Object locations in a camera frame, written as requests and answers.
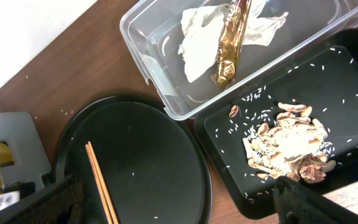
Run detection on white tissue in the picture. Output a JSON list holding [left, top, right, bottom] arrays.
[[178, 0, 288, 83]]

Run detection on round black tray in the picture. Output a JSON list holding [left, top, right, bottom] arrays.
[[53, 96, 211, 223]]

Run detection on gold foil wrapper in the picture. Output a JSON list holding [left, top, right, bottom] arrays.
[[213, 0, 252, 90]]

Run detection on black rectangular waste bin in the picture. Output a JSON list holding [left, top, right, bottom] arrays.
[[195, 29, 358, 220]]

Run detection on clear plastic waste bin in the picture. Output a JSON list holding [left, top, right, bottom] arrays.
[[120, 0, 358, 121]]

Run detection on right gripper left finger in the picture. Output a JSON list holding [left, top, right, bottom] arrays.
[[0, 175, 85, 224]]

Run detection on wooden chopstick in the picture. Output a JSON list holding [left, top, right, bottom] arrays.
[[85, 141, 119, 224], [85, 141, 114, 224]]

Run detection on peanut shells and rice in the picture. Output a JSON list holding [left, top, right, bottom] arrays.
[[242, 102, 337, 184]]

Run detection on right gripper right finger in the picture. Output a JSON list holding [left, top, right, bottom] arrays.
[[273, 177, 358, 224]]

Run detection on grey dishwasher rack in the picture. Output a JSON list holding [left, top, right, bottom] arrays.
[[0, 111, 52, 217]]

